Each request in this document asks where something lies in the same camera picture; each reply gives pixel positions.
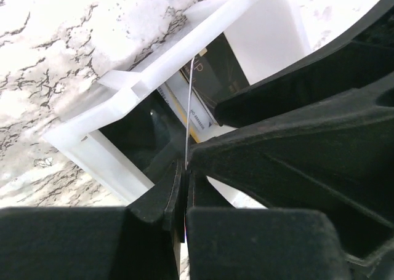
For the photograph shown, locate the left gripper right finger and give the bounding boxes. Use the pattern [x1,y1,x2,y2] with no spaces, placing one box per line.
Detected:
[185,171,351,279]

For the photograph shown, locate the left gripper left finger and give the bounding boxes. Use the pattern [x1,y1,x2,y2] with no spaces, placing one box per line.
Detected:
[1,161,184,279]

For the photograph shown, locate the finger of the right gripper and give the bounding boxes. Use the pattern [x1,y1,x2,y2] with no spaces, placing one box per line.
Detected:
[190,75,393,266]
[214,0,393,128]

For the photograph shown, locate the clear acrylic card box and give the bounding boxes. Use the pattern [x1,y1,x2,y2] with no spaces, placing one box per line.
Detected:
[42,0,312,206]

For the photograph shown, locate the credit cards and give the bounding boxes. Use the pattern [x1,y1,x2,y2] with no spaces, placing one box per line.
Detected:
[158,33,249,142]

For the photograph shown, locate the white magnetic stripe card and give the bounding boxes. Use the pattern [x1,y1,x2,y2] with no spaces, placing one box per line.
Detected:
[185,56,195,171]

